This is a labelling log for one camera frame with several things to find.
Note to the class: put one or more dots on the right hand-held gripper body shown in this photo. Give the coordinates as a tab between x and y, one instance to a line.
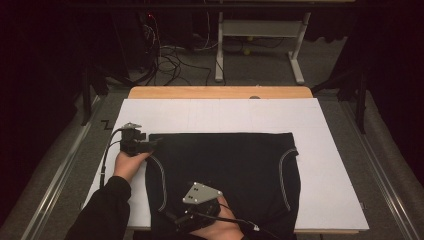
200	195

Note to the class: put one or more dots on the person's right hand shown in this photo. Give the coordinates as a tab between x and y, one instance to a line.
223	230

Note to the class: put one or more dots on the black metal stand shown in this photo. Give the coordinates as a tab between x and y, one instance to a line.
360	100
87	96

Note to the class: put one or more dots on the yellow ball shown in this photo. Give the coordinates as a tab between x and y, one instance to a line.
247	52

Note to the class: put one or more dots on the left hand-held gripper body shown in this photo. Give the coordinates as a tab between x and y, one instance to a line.
129	143

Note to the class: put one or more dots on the white table sheet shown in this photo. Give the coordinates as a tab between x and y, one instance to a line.
216	116

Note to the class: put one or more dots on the white metal desk frame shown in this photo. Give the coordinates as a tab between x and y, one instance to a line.
260	28

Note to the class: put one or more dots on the person's left hand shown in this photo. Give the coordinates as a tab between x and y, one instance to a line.
128	165

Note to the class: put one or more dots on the black shorts with white trim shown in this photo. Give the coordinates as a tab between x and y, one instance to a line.
233	166

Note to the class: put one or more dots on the metal floor rail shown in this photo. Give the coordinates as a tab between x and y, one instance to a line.
56	176
383	173

